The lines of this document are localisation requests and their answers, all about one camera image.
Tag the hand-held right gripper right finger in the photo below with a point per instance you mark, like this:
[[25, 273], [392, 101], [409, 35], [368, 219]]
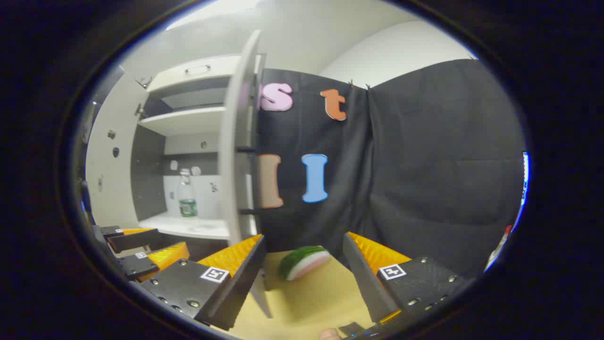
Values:
[[365, 278]]

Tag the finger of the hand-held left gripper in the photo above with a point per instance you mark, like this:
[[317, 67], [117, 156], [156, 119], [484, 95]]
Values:
[[134, 241], [137, 265]]

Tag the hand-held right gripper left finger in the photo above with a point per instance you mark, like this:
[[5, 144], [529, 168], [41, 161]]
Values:
[[236, 288]]

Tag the clear plastic bottle green label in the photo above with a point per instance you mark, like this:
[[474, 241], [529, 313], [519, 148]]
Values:
[[187, 198]]

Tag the grey cabinet door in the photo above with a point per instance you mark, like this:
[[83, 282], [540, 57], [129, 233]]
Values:
[[233, 141], [118, 189]]

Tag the toy watermelon slice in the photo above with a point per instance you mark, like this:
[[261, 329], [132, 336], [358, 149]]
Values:
[[304, 262]]

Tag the grey and white cabinet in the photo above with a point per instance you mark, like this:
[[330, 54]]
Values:
[[188, 120]]

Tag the black backdrop cloth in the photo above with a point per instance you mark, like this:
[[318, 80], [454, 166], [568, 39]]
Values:
[[424, 165]]

